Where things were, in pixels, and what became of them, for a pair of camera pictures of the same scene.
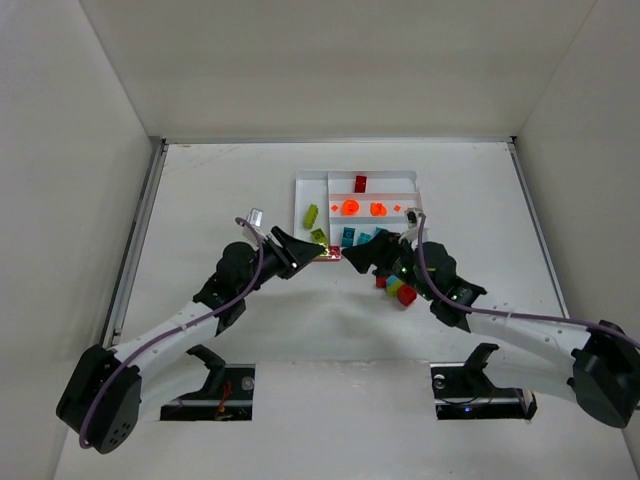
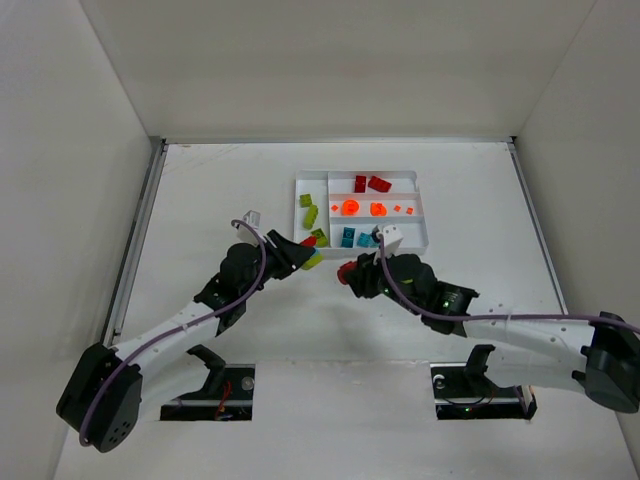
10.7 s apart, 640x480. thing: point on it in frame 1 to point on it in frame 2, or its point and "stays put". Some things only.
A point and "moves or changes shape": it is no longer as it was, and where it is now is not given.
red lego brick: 360,184 stays put
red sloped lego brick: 406,294 moves or changes shape
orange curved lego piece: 378,209 stays put
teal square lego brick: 364,237 stays put
